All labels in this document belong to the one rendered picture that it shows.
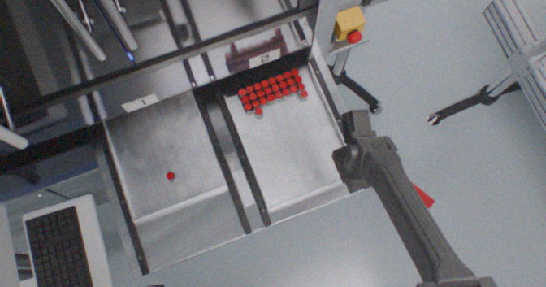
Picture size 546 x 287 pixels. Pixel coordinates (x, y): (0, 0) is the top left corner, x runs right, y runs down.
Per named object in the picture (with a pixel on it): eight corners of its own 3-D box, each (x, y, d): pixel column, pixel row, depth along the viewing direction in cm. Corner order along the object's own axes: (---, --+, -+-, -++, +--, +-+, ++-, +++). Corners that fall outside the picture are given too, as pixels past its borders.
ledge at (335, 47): (311, 15, 163) (311, 12, 161) (351, 1, 164) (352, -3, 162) (329, 56, 159) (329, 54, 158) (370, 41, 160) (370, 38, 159)
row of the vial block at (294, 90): (244, 109, 153) (243, 104, 149) (302, 87, 155) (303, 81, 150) (246, 116, 153) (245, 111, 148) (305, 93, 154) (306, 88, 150)
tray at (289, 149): (224, 99, 154) (223, 95, 151) (309, 67, 157) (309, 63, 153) (268, 210, 146) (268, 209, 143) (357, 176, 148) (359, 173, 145)
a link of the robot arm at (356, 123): (353, 159, 102) (396, 157, 103) (344, 101, 104) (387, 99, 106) (335, 171, 113) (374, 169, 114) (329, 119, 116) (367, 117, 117)
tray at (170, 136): (99, 108, 154) (95, 105, 151) (187, 77, 156) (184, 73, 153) (136, 222, 146) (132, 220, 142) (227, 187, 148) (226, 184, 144)
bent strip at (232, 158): (227, 158, 150) (224, 154, 144) (236, 155, 150) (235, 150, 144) (244, 206, 146) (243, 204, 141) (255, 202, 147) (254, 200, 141)
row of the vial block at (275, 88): (240, 102, 154) (240, 97, 149) (299, 80, 155) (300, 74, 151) (244, 109, 153) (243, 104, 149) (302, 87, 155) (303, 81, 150)
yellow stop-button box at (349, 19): (328, 20, 152) (331, 7, 145) (352, 11, 152) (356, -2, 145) (339, 43, 150) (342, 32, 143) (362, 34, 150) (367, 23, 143)
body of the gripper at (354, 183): (357, 142, 123) (362, 134, 115) (376, 184, 120) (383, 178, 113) (331, 152, 122) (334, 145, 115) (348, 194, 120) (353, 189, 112)
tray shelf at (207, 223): (84, 116, 155) (82, 115, 153) (312, 35, 161) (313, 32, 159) (135, 280, 144) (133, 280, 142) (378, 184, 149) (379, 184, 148)
